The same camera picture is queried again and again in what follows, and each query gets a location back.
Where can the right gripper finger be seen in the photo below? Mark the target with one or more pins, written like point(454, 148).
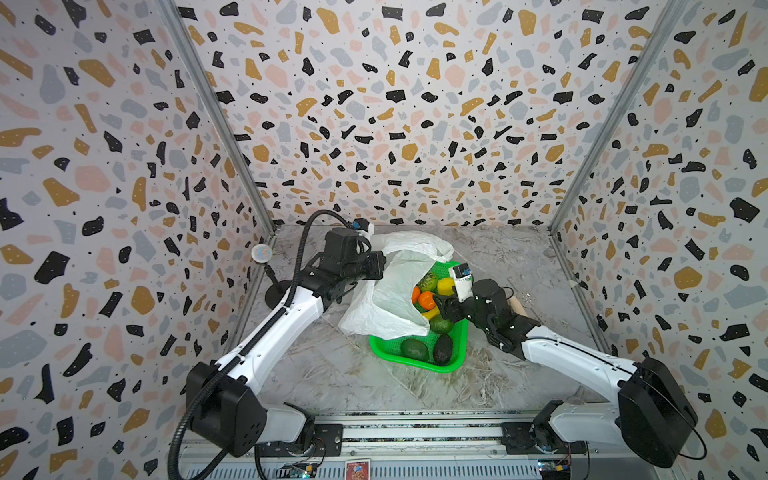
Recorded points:
point(451, 311)
point(446, 299)

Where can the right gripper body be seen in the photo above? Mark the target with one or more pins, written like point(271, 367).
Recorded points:
point(455, 307)

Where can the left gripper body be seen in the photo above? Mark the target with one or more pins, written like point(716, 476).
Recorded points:
point(365, 268)

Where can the yellow lemon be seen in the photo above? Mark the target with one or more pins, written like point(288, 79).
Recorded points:
point(445, 287)

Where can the green avocado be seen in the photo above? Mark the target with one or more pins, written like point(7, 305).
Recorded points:
point(441, 326)
point(415, 350)

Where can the bumpy green custard apple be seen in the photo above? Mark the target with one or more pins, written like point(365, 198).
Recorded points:
point(429, 282)

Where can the dark brown avocado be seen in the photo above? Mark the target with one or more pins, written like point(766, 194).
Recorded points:
point(443, 350)

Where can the white plastic bag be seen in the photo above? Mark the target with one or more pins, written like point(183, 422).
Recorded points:
point(383, 308)

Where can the yellow banana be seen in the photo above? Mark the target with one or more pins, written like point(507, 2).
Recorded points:
point(429, 315)

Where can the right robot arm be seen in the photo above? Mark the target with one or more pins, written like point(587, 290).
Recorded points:
point(643, 408)

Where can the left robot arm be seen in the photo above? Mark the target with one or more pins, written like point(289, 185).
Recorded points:
point(223, 396)

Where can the green plastic basket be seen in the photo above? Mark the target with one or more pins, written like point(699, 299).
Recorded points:
point(389, 350)

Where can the round white desk lamp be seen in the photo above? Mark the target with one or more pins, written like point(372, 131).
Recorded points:
point(262, 254)

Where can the red card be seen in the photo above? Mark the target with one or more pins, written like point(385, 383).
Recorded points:
point(359, 469)

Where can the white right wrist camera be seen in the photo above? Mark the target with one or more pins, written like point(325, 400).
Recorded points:
point(463, 281)

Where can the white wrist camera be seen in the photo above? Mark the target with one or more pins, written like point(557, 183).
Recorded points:
point(463, 281)
point(363, 227)

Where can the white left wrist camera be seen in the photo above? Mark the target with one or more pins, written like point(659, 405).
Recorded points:
point(363, 227)

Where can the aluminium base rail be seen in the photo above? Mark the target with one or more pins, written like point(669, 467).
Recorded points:
point(422, 445)

